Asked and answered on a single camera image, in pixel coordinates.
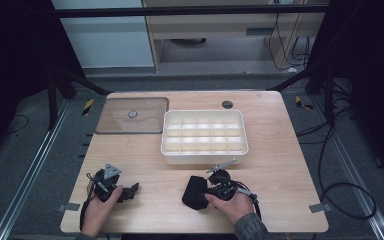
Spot white compartment storage box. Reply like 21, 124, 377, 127
160, 109, 250, 166

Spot hand-held gripper cable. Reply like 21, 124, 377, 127
234, 180, 263, 222
78, 172, 98, 232

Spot person's right hand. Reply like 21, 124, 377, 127
204, 191, 257, 227

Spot transparent box lid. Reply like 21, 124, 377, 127
94, 96, 170, 136

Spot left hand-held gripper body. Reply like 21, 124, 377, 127
90, 162, 123, 203

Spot light wooden desk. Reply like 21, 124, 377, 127
141, 0, 329, 73

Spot black sock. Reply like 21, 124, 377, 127
181, 175, 212, 211

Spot looped black floor cable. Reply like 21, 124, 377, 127
294, 96, 378, 221

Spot black metal stand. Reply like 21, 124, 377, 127
265, 59, 336, 128
45, 64, 113, 132

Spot aluminium floor rail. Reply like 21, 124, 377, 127
308, 94, 384, 240
0, 99, 72, 240

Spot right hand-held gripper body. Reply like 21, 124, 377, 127
205, 157, 248, 202

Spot grey metal bracket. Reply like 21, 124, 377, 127
308, 202, 333, 214
56, 202, 81, 213

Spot yellow black striped tape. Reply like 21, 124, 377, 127
81, 98, 95, 117
294, 95, 315, 111

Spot black horizontal bar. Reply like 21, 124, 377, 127
51, 4, 331, 19

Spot white cabinet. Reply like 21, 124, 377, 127
50, 0, 156, 70

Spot right hand-held gripper cable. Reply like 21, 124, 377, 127
234, 180, 263, 222

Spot thin black floor cable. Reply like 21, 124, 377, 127
4, 114, 30, 135

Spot left hand-held gripper cable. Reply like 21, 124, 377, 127
78, 172, 98, 232

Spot hanging black cables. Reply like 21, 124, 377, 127
267, 12, 312, 73

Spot person's left hand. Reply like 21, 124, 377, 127
80, 184, 125, 239

